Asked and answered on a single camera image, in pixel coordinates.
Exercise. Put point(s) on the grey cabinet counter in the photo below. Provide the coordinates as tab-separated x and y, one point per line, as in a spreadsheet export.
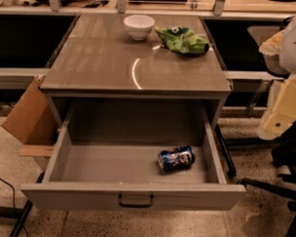
99	59

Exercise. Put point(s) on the black office chair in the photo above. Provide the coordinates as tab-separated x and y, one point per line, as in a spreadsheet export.
283	154

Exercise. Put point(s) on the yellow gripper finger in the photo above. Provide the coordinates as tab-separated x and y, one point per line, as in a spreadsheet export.
281	110

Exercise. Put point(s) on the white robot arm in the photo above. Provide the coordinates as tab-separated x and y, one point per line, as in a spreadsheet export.
283	45

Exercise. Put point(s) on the black drawer handle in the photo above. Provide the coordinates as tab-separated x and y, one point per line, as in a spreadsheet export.
135	202

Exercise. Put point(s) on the blue pepsi can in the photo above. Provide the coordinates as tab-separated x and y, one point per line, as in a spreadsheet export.
176	158

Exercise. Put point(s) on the green chip bag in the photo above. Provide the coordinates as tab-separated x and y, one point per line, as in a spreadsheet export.
182	40

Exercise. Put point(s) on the grey open drawer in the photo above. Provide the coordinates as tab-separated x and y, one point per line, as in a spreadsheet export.
108	148

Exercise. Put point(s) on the white ceramic bowl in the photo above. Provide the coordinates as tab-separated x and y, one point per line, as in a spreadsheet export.
138	27

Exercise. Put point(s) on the black metal table leg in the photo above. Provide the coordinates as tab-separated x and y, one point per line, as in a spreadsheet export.
228	159

